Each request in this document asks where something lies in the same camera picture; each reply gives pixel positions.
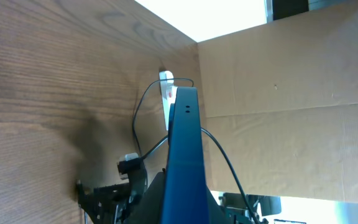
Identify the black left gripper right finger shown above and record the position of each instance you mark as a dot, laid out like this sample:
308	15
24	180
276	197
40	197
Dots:
217	214

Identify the blue screen smartphone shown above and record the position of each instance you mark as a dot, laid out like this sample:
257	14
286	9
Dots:
185	192

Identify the white power strip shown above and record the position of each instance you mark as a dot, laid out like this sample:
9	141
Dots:
168	97

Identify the brown cardboard panel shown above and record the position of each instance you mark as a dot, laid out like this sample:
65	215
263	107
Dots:
282	100

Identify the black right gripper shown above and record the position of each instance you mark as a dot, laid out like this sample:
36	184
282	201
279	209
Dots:
114	203

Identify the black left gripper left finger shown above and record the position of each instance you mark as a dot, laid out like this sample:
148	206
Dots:
148	211

